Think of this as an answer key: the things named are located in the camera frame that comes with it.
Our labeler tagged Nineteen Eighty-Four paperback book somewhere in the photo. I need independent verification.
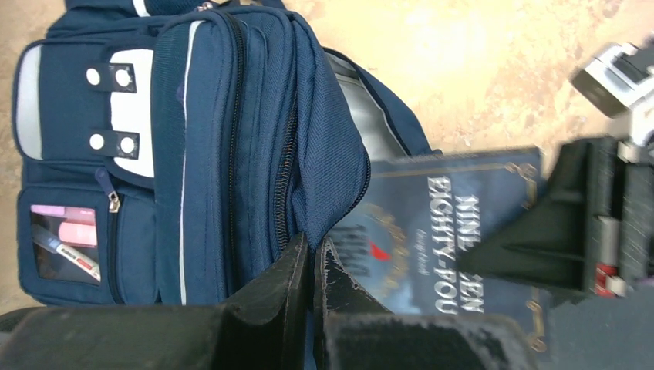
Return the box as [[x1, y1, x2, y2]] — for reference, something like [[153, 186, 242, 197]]
[[329, 146, 550, 360]]

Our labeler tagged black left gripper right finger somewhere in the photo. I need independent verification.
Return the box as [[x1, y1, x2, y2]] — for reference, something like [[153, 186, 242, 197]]
[[313, 238, 537, 369]]

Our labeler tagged navy blue student backpack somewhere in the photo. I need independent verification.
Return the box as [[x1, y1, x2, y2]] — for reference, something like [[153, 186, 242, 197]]
[[11, 0, 443, 370]]

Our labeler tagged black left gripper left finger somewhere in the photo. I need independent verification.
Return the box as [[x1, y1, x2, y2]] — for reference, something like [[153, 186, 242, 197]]
[[1, 234, 309, 369]]

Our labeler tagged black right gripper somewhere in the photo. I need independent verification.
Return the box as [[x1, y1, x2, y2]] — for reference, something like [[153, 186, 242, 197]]
[[457, 136, 653, 298]]

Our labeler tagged pink highlighter marker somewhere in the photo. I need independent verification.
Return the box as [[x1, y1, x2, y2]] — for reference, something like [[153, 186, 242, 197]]
[[30, 204, 96, 224], [58, 222, 98, 247], [31, 224, 102, 282]]

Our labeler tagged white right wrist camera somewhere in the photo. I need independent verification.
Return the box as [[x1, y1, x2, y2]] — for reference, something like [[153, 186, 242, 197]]
[[569, 35, 653, 148]]

